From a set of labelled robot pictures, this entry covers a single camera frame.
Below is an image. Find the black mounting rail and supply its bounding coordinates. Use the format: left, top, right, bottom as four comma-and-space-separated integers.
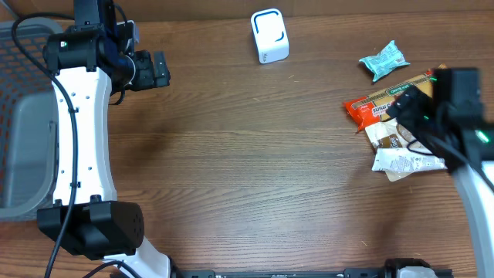
171, 258, 455, 278

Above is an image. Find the beige pouch bag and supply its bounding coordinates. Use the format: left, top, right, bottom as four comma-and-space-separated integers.
365, 119, 430, 181

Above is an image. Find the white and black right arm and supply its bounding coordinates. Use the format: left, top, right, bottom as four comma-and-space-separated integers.
387, 68, 493, 277

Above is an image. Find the white tube with gold cap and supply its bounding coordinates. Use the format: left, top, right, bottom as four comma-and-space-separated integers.
372, 148, 447, 173

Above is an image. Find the orange spaghetti packet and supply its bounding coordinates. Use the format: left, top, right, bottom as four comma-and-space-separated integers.
343, 69, 433, 133

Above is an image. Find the dark grey plastic basket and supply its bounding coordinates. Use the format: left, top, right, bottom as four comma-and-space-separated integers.
1, 22, 58, 222

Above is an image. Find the teal snack packet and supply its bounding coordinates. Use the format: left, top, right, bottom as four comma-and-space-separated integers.
359, 40, 410, 83

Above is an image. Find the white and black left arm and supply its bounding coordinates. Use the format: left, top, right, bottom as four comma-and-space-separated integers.
37, 0, 178, 277

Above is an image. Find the white barcode scanner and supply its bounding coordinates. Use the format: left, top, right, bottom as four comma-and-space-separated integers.
250, 8, 289, 64

